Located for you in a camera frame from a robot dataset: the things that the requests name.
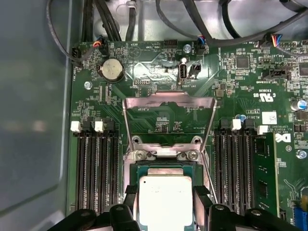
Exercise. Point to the silver CPU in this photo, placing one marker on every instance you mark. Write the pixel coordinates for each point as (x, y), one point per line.
(166, 199)

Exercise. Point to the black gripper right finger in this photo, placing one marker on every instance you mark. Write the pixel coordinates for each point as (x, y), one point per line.
(223, 219)

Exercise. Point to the black PC case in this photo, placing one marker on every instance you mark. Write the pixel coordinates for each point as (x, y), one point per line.
(31, 96)

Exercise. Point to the green motherboard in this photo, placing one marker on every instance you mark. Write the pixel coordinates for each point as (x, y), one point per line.
(228, 101)

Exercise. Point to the black fan connector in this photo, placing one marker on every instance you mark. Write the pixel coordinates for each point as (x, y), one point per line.
(75, 55)

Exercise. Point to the metal socket cover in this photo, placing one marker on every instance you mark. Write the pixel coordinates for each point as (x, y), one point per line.
(168, 97)

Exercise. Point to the round coin battery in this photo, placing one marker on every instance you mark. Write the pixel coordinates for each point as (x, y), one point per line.
(111, 71)

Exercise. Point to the internal USB port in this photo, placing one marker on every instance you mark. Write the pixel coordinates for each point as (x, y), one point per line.
(182, 72)

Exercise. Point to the green RAM stick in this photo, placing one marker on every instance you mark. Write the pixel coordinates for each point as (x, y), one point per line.
(265, 168)

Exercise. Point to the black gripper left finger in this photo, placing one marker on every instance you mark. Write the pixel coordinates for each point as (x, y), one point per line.
(122, 216)

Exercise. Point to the blue expansion slot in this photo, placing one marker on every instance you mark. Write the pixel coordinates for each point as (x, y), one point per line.
(300, 214)

